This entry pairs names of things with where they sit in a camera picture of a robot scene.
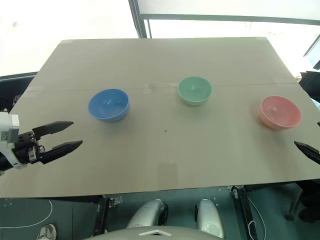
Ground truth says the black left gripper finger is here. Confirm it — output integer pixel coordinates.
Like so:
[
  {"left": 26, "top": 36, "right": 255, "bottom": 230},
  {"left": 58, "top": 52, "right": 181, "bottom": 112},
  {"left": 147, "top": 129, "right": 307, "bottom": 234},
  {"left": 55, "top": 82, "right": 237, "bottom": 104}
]
[
  {"left": 32, "top": 120, "right": 75, "bottom": 141},
  {"left": 39, "top": 140, "right": 84, "bottom": 165}
]

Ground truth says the dark bag beside table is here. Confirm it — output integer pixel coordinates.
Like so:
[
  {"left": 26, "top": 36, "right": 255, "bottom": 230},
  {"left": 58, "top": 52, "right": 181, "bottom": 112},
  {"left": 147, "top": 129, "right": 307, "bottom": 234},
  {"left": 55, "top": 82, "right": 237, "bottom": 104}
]
[{"left": 298, "top": 70, "right": 320, "bottom": 101}]

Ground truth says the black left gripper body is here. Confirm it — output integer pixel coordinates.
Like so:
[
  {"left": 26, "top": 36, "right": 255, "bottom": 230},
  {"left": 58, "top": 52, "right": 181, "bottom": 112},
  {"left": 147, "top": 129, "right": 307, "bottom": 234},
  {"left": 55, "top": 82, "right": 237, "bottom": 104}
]
[{"left": 11, "top": 131, "right": 47, "bottom": 165}]

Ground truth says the silver robot leg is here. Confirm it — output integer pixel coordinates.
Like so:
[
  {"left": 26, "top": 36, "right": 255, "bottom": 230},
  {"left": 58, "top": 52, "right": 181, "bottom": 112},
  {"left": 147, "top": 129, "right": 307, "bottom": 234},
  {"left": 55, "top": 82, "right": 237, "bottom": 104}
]
[
  {"left": 125, "top": 198, "right": 169, "bottom": 230},
  {"left": 194, "top": 198, "right": 226, "bottom": 239}
]

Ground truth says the silver robot left leg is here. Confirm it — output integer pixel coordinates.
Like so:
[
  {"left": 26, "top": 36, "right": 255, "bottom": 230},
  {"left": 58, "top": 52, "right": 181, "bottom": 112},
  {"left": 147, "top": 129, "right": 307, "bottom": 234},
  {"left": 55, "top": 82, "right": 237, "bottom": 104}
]
[{"left": 125, "top": 198, "right": 169, "bottom": 230}]

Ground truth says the silver robot torso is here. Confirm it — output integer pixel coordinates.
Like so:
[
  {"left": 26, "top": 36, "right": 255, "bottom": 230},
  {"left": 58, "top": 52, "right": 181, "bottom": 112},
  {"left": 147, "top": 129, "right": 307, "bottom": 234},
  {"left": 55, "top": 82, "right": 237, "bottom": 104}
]
[{"left": 84, "top": 225, "right": 209, "bottom": 240}]

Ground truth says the metal table bracket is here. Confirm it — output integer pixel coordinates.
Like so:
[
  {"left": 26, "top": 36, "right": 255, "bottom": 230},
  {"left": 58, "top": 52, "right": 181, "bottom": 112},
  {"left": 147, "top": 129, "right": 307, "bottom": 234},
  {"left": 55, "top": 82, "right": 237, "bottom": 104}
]
[{"left": 107, "top": 195, "right": 124, "bottom": 209}]

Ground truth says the green bowl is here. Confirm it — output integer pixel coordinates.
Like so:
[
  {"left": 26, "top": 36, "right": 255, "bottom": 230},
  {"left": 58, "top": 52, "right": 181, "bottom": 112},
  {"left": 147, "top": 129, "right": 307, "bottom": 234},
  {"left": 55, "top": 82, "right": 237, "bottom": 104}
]
[{"left": 177, "top": 75, "right": 214, "bottom": 107}]

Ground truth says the black equipment beside table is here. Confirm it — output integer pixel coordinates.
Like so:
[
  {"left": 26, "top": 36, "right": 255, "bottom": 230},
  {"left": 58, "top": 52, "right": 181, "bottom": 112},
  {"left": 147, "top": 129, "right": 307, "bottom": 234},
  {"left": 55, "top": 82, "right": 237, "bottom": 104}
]
[{"left": 0, "top": 71, "right": 39, "bottom": 113}]

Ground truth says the white cable on floor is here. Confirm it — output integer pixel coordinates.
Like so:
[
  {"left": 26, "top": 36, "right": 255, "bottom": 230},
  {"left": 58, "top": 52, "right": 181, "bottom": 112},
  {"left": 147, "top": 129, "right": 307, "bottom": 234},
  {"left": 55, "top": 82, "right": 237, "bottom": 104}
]
[{"left": 245, "top": 197, "right": 266, "bottom": 240}]

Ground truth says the silver robot right leg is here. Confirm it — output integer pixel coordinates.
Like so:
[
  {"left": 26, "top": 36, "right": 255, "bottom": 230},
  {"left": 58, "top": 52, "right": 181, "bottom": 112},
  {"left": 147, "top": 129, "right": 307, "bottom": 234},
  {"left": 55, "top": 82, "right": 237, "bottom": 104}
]
[{"left": 194, "top": 198, "right": 226, "bottom": 239}]

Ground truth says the black table leg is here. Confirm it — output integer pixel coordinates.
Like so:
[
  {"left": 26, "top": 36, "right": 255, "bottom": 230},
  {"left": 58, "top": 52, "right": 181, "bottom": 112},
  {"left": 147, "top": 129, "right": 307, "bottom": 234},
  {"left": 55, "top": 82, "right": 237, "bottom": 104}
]
[
  {"left": 230, "top": 185, "right": 259, "bottom": 240},
  {"left": 91, "top": 195, "right": 111, "bottom": 237}
]

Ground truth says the grey window frame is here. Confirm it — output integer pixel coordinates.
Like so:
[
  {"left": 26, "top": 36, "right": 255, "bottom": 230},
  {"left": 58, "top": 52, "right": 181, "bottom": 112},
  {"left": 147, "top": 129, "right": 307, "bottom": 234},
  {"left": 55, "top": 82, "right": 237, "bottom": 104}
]
[{"left": 128, "top": 0, "right": 320, "bottom": 40}]

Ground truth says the white sneaker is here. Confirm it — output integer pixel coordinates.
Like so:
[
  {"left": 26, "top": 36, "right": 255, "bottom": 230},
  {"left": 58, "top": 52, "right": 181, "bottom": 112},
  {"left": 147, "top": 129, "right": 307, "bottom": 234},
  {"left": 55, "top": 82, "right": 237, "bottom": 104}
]
[{"left": 36, "top": 223, "right": 57, "bottom": 240}]

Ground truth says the red bowl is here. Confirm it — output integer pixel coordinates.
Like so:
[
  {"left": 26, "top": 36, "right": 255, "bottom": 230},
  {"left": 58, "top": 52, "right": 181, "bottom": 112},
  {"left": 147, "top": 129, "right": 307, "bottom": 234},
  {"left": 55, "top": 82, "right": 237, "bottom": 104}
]
[{"left": 257, "top": 95, "right": 302, "bottom": 130}]

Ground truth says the blue bowl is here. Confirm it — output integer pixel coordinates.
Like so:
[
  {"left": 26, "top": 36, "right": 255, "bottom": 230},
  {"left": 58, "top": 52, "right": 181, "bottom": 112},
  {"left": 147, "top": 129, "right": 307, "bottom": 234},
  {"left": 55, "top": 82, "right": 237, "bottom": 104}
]
[{"left": 87, "top": 88, "right": 131, "bottom": 124}]

